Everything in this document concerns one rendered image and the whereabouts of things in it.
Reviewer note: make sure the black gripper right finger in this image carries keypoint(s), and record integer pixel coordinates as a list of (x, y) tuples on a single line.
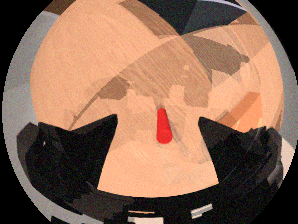
[(226, 146)]

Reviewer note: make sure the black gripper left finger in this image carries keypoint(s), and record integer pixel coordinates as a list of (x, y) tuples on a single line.
[(86, 147)]

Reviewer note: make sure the red peg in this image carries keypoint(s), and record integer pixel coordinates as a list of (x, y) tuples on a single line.
[(163, 133)]

